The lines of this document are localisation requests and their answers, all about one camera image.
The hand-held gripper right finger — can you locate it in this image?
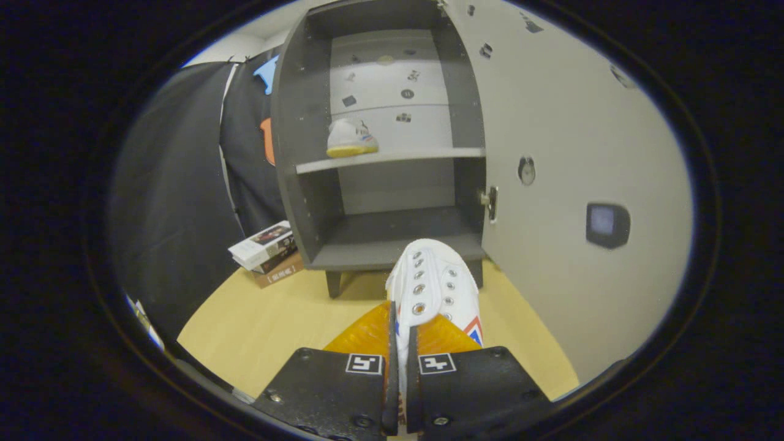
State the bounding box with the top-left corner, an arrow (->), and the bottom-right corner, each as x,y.
406,314 -> 553,439

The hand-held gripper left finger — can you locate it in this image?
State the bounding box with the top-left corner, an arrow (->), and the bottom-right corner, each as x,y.
252,300 -> 400,441

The white shoe red blue print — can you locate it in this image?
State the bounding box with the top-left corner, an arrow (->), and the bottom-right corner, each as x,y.
386,239 -> 484,429

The dark grey shoe cabinet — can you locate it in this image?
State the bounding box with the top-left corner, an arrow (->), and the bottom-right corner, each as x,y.
271,0 -> 489,300

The white shoe yellow sole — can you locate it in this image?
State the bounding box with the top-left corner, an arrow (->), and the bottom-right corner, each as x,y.
326,118 -> 379,159

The light grey shoe cabinet door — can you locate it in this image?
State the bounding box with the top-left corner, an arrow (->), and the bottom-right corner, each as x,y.
440,0 -> 696,386

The brown box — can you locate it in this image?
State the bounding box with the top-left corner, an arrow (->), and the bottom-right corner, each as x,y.
252,251 -> 305,288

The black backdrop cloth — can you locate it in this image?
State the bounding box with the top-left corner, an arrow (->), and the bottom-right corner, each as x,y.
110,52 -> 288,344

